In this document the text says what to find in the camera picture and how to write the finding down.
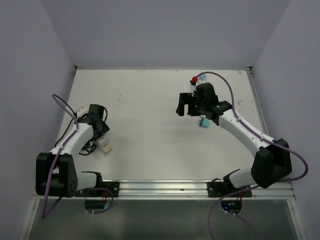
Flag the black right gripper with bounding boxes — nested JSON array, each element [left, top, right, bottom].
[[176, 92, 207, 117]]

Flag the white charger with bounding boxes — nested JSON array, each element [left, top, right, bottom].
[[94, 134, 110, 149]]

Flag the beige power strip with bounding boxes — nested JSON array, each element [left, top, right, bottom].
[[99, 141, 113, 154]]

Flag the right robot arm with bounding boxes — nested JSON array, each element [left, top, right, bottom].
[[176, 83, 292, 197]]

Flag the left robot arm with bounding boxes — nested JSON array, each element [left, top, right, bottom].
[[35, 104, 110, 198]]

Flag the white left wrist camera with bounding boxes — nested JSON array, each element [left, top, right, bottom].
[[75, 106, 88, 118]]

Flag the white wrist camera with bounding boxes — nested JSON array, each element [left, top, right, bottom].
[[197, 74, 207, 83], [75, 106, 88, 118]]

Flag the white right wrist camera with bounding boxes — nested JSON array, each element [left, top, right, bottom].
[[197, 74, 207, 83]]

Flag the aluminium right side rail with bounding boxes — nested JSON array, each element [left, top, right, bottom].
[[245, 66, 270, 135]]

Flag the aluminium rail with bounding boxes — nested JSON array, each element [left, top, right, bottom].
[[245, 66, 270, 135], [31, 178, 297, 201]]

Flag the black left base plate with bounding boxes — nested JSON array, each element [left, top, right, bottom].
[[74, 181, 120, 198]]

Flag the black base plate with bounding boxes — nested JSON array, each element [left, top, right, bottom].
[[74, 181, 120, 198], [206, 178, 251, 198]]

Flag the aluminium front rail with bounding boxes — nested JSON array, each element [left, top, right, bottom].
[[31, 178, 297, 201]]

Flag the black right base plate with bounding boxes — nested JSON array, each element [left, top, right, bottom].
[[206, 178, 251, 198]]

